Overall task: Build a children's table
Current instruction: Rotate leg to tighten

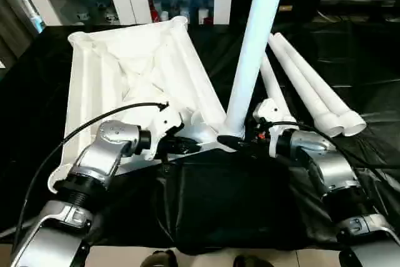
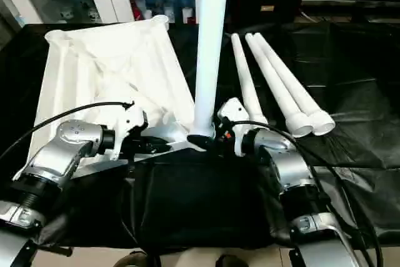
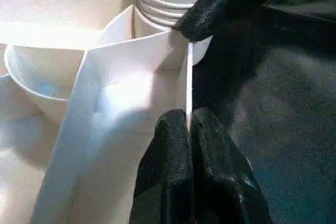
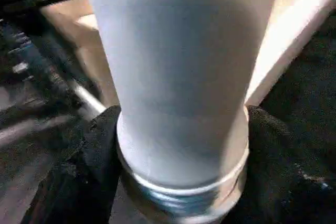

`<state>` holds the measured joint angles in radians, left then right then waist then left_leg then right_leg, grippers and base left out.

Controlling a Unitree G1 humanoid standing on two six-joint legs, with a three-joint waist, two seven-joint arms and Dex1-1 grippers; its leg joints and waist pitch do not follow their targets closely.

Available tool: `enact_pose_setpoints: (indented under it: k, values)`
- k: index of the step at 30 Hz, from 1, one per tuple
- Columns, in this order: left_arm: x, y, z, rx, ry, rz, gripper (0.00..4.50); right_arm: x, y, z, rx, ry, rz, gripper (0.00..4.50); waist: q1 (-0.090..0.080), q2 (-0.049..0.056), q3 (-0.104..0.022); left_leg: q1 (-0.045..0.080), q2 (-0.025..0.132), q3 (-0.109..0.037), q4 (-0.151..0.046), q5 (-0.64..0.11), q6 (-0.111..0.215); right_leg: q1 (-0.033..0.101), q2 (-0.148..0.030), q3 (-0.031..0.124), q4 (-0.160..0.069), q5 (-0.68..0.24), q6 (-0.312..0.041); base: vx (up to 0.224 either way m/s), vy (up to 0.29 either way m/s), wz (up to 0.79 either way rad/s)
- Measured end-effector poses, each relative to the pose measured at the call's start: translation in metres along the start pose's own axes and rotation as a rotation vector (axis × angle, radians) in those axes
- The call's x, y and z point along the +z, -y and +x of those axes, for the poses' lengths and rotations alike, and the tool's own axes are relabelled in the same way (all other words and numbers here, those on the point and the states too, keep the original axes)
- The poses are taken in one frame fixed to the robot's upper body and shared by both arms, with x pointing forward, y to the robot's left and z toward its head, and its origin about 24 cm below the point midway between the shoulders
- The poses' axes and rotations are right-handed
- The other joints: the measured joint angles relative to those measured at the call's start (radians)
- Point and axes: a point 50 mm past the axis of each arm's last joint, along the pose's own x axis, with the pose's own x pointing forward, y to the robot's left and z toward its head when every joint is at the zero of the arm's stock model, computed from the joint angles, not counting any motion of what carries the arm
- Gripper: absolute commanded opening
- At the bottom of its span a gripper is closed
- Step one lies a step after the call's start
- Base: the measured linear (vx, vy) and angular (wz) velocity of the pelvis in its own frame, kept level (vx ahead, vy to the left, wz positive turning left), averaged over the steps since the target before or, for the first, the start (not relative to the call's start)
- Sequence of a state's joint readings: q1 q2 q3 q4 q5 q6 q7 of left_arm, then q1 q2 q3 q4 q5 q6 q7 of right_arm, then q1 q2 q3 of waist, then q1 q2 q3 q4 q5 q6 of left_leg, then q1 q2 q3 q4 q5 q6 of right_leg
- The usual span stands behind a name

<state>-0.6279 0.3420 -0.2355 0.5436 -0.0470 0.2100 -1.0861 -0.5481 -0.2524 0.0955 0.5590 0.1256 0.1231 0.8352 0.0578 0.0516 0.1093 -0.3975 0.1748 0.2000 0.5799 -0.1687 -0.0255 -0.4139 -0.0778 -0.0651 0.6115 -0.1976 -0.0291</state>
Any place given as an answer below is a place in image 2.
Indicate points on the white plastic table leg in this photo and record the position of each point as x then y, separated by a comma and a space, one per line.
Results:
297, 88
248, 82
275, 85
209, 45

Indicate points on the white plastic table top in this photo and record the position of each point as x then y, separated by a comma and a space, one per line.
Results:
93, 70

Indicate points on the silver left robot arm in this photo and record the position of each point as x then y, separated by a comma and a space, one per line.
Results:
62, 148

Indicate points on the black work surface mat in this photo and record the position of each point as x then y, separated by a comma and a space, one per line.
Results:
200, 198

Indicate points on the black right robot foot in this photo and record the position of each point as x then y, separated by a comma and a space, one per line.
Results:
231, 261

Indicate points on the red item in cabinet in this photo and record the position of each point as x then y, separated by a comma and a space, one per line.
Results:
137, 10

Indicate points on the white figurine in cabinet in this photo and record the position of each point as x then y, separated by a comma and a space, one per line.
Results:
66, 14

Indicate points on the white teal patterned roll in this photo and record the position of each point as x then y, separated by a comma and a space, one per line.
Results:
15, 13

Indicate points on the grey metal bar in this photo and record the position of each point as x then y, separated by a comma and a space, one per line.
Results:
350, 2

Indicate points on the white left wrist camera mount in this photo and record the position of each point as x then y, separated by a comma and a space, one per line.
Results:
129, 120

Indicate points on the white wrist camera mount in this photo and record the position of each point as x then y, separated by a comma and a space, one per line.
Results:
236, 113
129, 120

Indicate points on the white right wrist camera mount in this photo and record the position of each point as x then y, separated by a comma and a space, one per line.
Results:
236, 113

